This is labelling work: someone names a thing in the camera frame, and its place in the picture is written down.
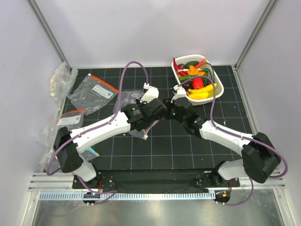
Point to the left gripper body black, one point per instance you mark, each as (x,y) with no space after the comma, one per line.
(142,104)

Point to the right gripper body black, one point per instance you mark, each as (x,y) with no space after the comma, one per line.
(171,113)

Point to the clear pink-dotted zip bag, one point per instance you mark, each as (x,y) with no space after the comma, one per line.
(128,100)

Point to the yellow toy banana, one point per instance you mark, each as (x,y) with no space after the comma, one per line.
(208,88)

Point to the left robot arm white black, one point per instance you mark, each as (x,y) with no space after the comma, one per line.
(69,145)

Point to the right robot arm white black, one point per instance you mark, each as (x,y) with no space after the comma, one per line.
(258,160)

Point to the orange-zip bag upper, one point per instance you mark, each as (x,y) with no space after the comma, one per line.
(92,94)

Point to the blue-zip clear bag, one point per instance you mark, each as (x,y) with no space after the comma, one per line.
(90,154)

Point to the white perforated plastic basket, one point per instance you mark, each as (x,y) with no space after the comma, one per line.
(210,77)

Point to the red toy strawberry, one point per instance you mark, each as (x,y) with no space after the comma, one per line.
(197,83)

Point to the orange toy bell pepper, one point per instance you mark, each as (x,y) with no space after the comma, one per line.
(195,71)

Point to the red toy chili pepper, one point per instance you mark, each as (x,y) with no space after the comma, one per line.
(177,68)

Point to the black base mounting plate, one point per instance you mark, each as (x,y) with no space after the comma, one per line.
(158,181)

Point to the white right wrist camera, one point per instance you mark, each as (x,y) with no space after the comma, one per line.
(178,92)

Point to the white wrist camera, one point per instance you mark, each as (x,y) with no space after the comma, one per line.
(178,92)
(150,94)

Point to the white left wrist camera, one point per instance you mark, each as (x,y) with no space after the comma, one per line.
(150,94)

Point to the perforated aluminium rail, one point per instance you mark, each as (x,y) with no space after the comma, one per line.
(88,196)

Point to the crumpled clear bag at wall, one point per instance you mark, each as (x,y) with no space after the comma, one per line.
(62,82)

